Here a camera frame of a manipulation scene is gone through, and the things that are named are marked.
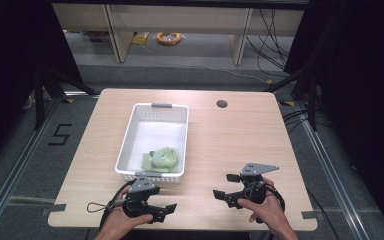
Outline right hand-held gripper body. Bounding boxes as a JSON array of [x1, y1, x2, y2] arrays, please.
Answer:
[[239, 162, 280, 205]]

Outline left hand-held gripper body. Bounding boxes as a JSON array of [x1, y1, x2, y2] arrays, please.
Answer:
[[122, 174, 157, 220]]

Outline green plush toy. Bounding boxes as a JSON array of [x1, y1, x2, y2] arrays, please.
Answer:
[[141, 146, 180, 174]]

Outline white perforated plastic basket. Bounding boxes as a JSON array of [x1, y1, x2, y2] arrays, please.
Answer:
[[114, 102, 190, 185]]

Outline person's right hand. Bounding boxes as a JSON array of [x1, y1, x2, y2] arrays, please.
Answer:
[[237, 176, 293, 234]]

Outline person's left hand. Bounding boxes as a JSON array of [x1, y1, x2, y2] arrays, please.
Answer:
[[94, 185, 154, 240]]

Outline black tape floor mark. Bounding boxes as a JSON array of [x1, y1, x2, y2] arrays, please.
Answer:
[[48, 123, 73, 147]]

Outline black metal stand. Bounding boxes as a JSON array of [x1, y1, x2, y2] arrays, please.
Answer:
[[263, 66, 319, 131], [33, 66, 98, 131]]

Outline black curtain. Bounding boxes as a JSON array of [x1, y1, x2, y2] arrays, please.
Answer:
[[284, 0, 384, 231], [0, 0, 84, 168]]

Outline yellow packet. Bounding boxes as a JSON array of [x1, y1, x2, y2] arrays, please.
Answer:
[[131, 32, 150, 46]]

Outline beige wooden shelf unit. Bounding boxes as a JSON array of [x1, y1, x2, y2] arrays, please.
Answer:
[[51, 3, 309, 66]]

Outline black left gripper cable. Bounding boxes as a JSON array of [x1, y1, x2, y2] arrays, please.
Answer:
[[99, 179, 138, 231]]

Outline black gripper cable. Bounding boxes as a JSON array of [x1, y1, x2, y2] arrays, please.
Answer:
[[263, 181, 286, 224], [99, 179, 138, 231]]

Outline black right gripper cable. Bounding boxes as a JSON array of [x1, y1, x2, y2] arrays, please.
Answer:
[[263, 181, 286, 224]]

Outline thin grey wire loop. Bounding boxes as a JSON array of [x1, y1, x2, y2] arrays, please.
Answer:
[[86, 201, 114, 214]]

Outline aluminium floor rail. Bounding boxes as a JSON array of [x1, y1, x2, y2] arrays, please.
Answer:
[[294, 99, 371, 240], [0, 94, 63, 231]]

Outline black floor cable bundle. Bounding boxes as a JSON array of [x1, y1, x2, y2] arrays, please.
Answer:
[[281, 108, 331, 134]]

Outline black hanging cable bundle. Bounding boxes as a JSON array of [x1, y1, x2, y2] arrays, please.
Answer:
[[244, 8, 293, 76]]

